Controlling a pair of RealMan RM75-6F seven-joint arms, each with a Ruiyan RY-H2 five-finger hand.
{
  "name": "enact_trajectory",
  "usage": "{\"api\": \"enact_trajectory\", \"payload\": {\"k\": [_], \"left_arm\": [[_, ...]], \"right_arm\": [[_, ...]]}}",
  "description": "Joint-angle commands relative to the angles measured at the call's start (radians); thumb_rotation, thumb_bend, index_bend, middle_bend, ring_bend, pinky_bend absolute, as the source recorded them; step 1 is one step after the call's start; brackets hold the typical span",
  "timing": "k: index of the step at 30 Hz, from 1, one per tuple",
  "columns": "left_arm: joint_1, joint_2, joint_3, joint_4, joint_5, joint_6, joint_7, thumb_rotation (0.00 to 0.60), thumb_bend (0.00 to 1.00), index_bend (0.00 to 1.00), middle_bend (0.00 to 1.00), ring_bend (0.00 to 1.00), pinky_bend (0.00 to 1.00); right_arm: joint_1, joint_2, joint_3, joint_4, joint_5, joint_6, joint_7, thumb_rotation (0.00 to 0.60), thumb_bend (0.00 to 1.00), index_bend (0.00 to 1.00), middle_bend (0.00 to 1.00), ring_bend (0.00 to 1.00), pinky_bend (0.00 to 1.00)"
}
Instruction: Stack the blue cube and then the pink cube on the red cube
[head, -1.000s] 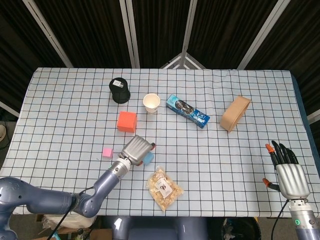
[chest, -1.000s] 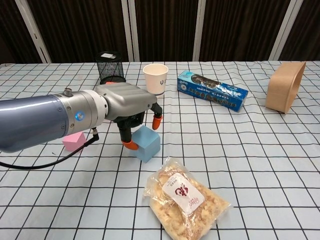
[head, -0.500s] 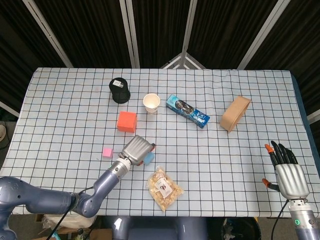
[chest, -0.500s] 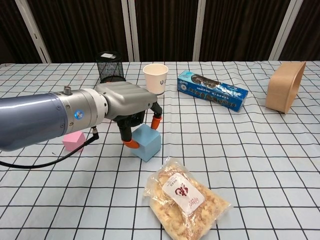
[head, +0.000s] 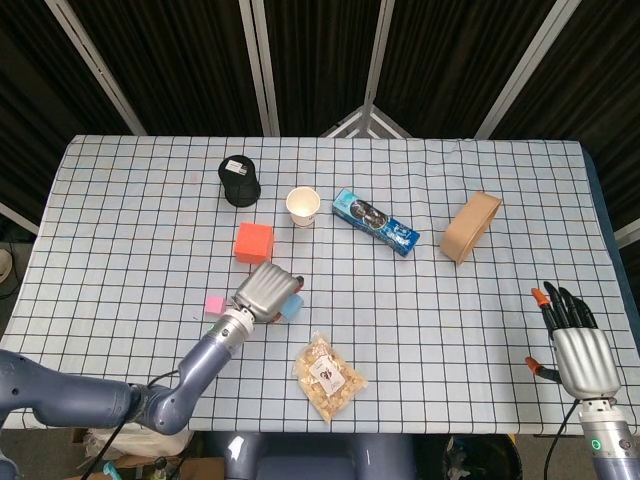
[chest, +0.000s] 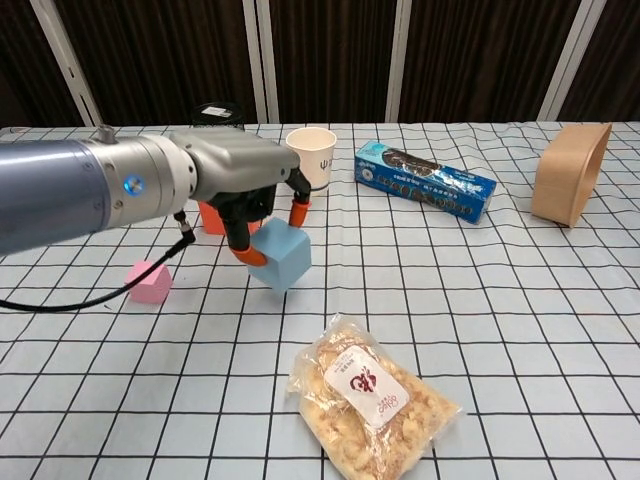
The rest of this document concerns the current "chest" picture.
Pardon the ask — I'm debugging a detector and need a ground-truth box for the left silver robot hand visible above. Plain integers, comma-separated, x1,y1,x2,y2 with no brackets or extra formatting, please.
169,128,314,268

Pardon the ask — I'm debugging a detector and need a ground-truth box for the blue foam cube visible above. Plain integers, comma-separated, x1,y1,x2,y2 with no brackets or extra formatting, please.
247,217,312,297

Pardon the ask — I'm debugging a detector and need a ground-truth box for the small pink foam block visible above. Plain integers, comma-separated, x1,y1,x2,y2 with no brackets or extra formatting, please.
124,259,173,305

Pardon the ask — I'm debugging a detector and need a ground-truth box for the orange foam cube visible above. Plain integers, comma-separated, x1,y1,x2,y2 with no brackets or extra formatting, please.
197,199,262,236

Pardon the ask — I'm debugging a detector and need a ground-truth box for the black mesh pen holder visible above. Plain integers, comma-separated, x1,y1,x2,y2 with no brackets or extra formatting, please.
192,102,246,134

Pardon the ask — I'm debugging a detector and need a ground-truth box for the white paper cup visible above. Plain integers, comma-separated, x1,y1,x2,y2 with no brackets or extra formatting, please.
285,127,337,194

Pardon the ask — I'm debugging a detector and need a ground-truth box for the black white-framed folding screen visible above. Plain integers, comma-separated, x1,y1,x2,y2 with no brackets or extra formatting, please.
0,0,640,129

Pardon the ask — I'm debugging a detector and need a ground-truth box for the blue cookie box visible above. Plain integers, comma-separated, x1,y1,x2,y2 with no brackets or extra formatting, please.
353,140,498,226

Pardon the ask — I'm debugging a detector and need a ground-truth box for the clear snack bag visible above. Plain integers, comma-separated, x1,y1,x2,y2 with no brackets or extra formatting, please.
286,313,464,480

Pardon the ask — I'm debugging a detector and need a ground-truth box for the brown oval paper bowl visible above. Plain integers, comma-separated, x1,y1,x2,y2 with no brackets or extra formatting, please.
530,122,614,230

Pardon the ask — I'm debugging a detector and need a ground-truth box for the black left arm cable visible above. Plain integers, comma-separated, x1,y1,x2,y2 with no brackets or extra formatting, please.
0,210,197,311

